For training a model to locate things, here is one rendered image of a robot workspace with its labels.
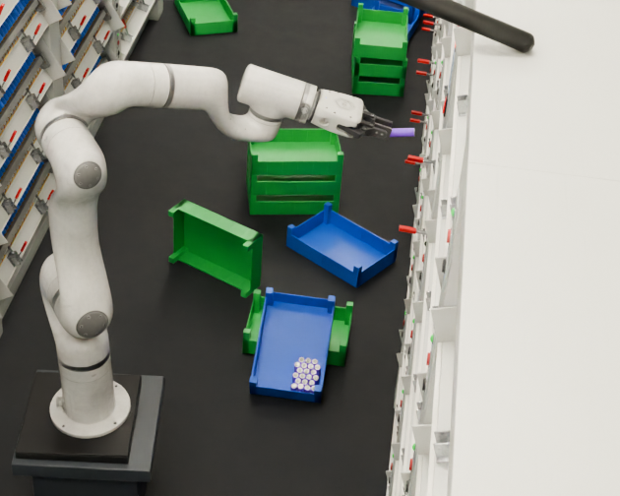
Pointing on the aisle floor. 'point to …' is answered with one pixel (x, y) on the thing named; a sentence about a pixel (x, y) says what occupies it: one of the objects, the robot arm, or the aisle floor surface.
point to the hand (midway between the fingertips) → (381, 128)
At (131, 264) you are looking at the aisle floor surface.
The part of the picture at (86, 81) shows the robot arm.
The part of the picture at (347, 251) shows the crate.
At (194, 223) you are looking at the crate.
